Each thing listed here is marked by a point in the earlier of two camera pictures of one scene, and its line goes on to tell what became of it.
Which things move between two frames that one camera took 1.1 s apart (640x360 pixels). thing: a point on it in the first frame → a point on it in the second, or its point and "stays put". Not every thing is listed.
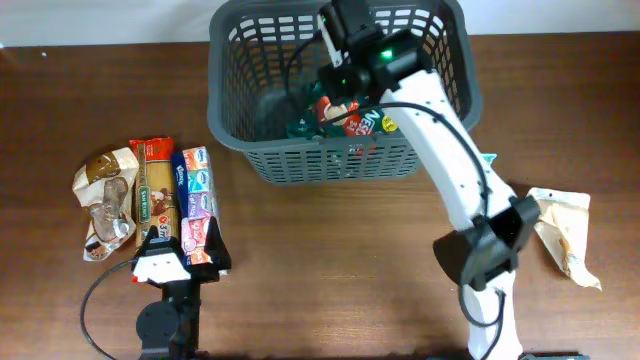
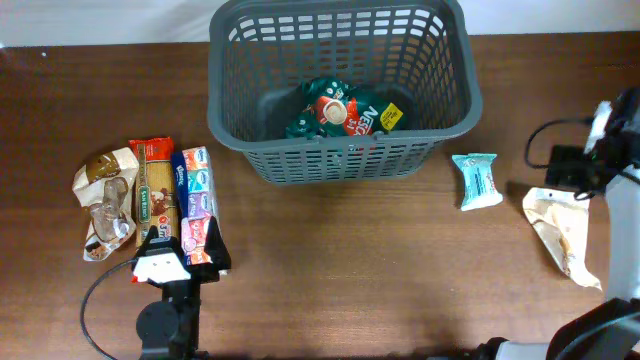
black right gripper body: x=337 y=80 → x=572 y=164
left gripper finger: x=215 y=250 stays put
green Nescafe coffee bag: x=322 y=117 stays put
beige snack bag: x=563 y=222 stays put
